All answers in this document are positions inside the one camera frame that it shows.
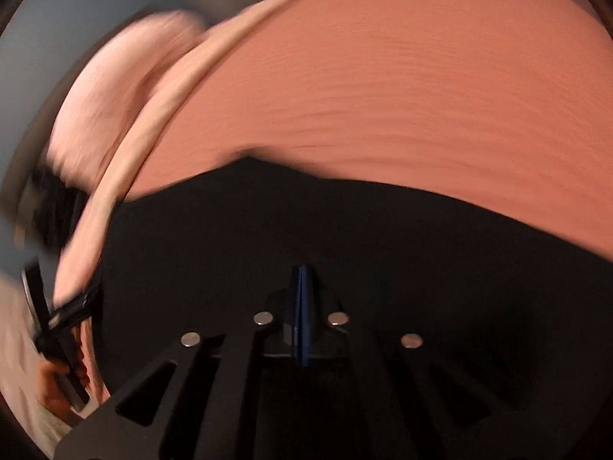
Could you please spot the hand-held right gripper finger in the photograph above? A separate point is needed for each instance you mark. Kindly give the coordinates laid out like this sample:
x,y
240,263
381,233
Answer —
x,y
305,318
296,318

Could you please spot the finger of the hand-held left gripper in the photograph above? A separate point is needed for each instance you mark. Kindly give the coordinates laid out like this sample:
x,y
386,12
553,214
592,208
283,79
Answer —
x,y
76,307

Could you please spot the black pants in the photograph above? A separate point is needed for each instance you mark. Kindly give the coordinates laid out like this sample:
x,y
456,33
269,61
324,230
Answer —
x,y
345,225

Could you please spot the person's left hand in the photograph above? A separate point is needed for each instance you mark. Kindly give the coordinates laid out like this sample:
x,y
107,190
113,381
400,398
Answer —
x,y
53,385

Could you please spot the light pink blanket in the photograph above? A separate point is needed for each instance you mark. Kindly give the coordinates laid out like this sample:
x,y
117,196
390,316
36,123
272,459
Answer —
x,y
158,105

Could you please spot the pink knitted blanket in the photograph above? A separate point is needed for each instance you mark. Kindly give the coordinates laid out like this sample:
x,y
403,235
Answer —
x,y
110,86

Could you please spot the orange quilted bedspread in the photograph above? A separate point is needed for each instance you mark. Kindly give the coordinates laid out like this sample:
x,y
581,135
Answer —
x,y
392,81

